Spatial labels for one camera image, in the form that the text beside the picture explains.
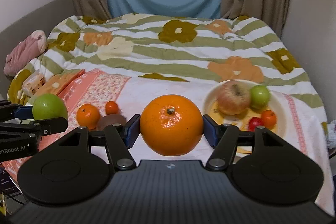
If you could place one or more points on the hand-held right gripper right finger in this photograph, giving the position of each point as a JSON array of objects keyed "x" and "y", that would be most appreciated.
[{"x": 208, "y": 131}]

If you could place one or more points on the tissue pack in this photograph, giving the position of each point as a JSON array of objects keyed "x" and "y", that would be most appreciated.
[{"x": 32, "y": 85}]

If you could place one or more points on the red yellow apple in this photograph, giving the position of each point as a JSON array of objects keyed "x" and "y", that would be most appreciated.
[{"x": 232, "y": 100}]

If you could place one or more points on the white crumpled plastic bag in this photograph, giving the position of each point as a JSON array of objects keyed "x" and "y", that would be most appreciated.
[{"x": 331, "y": 134}]

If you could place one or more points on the pink plush pillow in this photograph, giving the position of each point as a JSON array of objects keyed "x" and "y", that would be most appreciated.
[{"x": 23, "y": 52}]

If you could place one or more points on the grey upholstered headboard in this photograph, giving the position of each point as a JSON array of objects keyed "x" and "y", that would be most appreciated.
[{"x": 31, "y": 16}]

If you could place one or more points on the brown kiwi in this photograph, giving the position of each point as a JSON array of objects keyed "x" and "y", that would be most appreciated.
[{"x": 110, "y": 119}]

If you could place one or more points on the large orange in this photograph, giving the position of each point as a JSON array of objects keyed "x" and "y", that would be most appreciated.
[
  {"x": 88, "y": 116},
  {"x": 170, "y": 129}
]

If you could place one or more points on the small tangerine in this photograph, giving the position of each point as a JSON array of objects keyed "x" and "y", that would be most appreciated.
[
  {"x": 111, "y": 108},
  {"x": 269, "y": 119}
]

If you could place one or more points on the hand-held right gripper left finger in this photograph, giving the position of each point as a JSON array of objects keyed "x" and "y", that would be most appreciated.
[{"x": 132, "y": 131}]

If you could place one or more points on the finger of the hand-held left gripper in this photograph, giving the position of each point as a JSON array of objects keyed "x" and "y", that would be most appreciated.
[
  {"x": 23, "y": 111},
  {"x": 50, "y": 124}
]

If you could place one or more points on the green apple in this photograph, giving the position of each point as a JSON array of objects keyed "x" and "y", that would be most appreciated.
[
  {"x": 50, "y": 107},
  {"x": 260, "y": 96}
]

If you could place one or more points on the red cherry tomato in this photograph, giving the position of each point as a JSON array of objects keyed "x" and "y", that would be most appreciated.
[{"x": 255, "y": 123}]

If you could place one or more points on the cream bowl with bear print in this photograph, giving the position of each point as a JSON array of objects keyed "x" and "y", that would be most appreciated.
[{"x": 281, "y": 113}]

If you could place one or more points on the pink floral table cloth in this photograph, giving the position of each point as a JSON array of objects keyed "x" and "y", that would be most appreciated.
[{"x": 147, "y": 90}]

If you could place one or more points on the striped floral blanket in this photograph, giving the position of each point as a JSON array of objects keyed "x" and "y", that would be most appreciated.
[{"x": 183, "y": 56}]

